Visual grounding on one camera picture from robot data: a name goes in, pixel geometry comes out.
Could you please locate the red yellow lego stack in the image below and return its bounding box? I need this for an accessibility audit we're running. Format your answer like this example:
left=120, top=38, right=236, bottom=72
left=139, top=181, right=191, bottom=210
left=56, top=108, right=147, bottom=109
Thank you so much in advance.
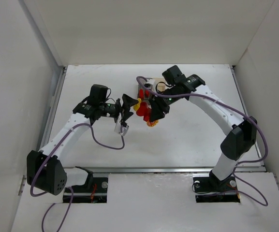
left=147, top=120, right=159, bottom=127
left=133, top=98, right=151, bottom=122

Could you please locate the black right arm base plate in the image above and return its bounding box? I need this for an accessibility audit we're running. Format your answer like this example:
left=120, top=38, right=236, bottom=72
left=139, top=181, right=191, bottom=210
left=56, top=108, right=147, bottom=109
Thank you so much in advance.
left=191, top=176, right=240, bottom=203

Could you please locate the clear tan plastic container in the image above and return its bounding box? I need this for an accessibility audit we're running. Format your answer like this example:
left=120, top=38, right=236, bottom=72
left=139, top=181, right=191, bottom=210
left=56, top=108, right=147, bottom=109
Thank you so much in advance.
left=153, top=78, right=167, bottom=92

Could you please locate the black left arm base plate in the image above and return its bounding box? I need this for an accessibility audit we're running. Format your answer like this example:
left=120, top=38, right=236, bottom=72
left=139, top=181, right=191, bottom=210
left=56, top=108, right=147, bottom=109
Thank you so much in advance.
left=72, top=174, right=108, bottom=203

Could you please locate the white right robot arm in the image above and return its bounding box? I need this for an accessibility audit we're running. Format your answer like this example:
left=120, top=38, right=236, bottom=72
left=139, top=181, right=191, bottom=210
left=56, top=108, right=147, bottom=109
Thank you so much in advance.
left=149, top=65, right=257, bottom=191

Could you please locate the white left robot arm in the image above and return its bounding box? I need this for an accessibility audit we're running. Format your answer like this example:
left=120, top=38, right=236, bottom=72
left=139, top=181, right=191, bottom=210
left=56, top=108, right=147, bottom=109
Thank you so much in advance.
left=27, top=84, right=138, bottom=197

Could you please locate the smoky grey plastic container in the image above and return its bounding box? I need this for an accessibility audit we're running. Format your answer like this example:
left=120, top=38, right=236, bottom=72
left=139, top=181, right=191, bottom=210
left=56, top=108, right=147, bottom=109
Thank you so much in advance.
left=137, top=83, right=152, bottom=102

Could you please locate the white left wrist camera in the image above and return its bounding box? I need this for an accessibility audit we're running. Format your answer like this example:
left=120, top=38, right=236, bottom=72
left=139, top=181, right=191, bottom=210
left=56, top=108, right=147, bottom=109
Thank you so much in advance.
left=114, top=117, right=129, bottom=136

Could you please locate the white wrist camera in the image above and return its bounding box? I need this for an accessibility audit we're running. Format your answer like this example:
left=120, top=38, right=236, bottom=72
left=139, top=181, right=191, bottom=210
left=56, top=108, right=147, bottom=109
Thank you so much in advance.
left=114, top=117, right=129, bottom=136
left=144, top=78, right=157, bottom=91

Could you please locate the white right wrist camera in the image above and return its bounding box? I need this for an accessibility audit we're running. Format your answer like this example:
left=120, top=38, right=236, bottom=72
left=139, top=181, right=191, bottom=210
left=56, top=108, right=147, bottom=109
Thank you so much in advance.
left=144, top=78, right=157, bottom=91

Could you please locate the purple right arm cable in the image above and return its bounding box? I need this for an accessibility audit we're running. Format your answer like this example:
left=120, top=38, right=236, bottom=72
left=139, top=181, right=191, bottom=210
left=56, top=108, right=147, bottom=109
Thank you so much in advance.
left=136, top=76, right=269, bottom=206

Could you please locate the aluminium frame rail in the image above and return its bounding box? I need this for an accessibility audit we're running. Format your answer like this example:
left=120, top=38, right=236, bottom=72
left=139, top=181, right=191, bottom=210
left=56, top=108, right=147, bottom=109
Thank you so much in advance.
left=32, top=165, right=267, bottom=174

